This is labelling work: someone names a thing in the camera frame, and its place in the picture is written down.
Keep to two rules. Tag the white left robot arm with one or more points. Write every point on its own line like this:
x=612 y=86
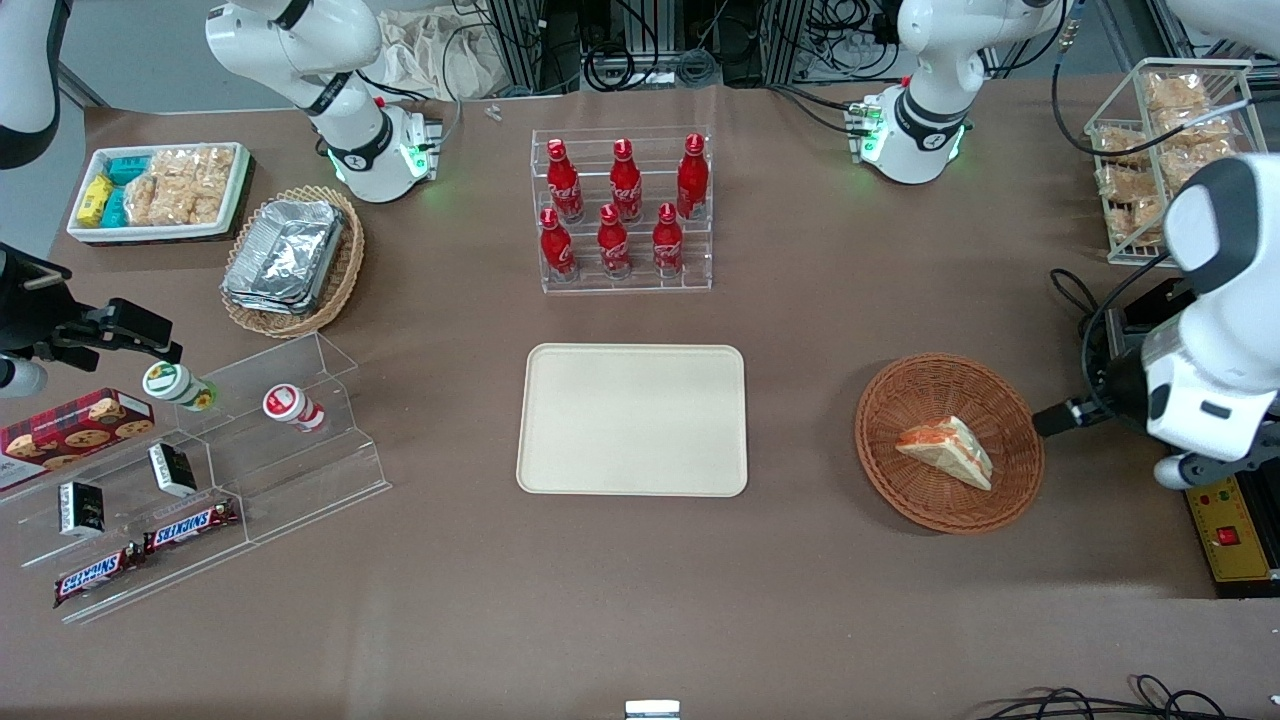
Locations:
x=925 y=110

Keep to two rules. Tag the teal snack packet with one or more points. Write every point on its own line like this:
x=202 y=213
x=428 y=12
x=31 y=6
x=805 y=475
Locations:
x=115 y=208
x=128 y=168

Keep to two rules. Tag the green lid yogurt cup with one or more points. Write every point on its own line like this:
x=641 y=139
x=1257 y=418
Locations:
x=170 y=383

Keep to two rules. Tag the triangle sandwich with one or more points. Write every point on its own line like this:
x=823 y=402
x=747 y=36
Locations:
x=950 y=455

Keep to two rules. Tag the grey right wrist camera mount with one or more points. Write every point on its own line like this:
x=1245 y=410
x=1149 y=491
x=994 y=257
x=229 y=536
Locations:
x=20 y=378

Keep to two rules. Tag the white crumpled cloth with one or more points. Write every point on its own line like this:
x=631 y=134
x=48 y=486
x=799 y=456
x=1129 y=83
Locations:
x=430 y=50

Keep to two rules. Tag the small yellow snack box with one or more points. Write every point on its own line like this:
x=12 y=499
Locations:
x=95 y=200

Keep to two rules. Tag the white rectangular snack bin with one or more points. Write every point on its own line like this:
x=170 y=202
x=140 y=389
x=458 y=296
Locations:
x=160 y=233

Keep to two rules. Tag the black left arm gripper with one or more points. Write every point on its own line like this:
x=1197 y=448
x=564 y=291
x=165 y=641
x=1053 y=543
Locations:
x=1122 y=388

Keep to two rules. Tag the grey metal table clamp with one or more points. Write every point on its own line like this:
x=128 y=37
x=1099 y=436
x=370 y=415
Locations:
x=1118 y=322

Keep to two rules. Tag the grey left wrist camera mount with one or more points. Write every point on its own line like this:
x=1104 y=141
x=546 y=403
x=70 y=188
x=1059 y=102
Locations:
x=1175 y=472

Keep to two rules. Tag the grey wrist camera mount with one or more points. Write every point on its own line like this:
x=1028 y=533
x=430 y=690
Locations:
x=20 y=378
x=1175 y=472

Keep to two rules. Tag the clear acrylic bottle stand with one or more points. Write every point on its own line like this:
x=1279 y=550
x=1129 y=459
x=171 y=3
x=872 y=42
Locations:
x=700 y=270

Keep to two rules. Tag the yellow black control box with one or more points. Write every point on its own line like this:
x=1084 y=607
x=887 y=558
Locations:
x=1235 y=540

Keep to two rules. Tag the red cola bottle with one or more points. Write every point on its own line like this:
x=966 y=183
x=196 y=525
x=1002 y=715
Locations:
x=667 y=242
x=563 y=180
x=625 y=182
x=556 y=245
x=613 y=242
x=692 y=177

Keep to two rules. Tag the beige rectangular serving tray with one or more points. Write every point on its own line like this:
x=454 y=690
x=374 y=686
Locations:
x=630 y=420

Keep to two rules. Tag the red lid yogurt cup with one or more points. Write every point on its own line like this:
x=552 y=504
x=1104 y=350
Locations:
x=285 y=403

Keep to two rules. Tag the aluminium frame rack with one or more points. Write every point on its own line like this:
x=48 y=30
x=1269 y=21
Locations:
x=520 y=45

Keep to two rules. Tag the red tartan cookie box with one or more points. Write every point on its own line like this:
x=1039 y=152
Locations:
x=70 y=430

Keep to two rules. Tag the oval tan wicker basket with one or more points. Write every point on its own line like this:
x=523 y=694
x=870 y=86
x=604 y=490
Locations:
x=340 y=285

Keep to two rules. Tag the clear acrylic step shelf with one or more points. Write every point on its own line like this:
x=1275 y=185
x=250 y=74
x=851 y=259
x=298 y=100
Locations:
x=300 y=470

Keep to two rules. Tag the aluminium foil tray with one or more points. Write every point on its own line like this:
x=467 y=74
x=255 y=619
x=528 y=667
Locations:
x=285 y=255

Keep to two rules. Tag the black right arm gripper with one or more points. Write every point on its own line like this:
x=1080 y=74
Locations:
x=28 y=308

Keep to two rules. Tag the Snickers chocolate bar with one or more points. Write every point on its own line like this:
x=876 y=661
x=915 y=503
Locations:
x=190 y=525
x=95 y=577

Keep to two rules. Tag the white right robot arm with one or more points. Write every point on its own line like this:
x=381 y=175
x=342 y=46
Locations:
x=350 y=130

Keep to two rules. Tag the small black white box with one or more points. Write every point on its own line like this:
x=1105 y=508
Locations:
x=80 y=507
x=172 y=470

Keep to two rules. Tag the round brown wicker basket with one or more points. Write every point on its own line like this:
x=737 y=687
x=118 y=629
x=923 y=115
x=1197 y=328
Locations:
x=900 y=400

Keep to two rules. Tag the clear packet rice crackers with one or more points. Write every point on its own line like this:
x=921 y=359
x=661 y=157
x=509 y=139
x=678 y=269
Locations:
x=205 y=175
x=150 y=200

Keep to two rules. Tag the clear packet fried snacks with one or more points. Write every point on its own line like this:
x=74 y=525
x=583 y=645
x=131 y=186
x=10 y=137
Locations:
x=1175 y=90
x=1120 y=142
x=1195 y=135
x=1128 y=188

